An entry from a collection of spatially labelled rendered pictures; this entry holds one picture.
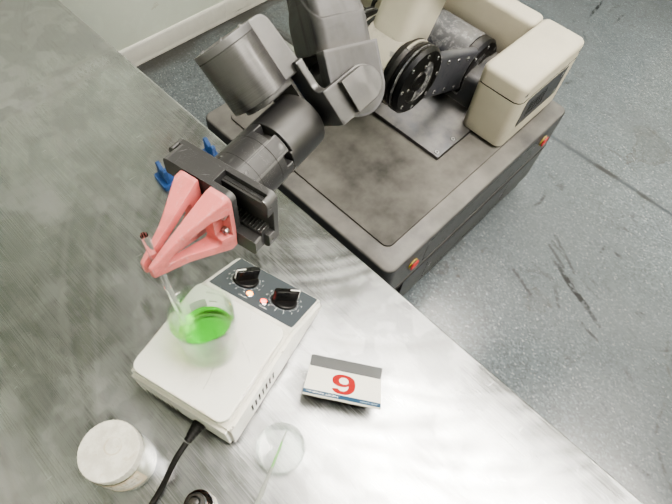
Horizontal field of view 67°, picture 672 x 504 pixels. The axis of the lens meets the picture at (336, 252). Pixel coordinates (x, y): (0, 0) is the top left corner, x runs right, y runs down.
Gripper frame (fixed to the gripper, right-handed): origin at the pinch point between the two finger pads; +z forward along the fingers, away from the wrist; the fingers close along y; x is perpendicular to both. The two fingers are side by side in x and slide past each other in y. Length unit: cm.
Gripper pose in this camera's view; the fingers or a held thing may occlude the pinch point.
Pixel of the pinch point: (154, 263)
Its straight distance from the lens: 41.8
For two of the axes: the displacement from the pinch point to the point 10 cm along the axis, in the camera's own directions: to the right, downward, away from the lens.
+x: -0.7, 5.2, 8.5
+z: -5.5, 6.9, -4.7
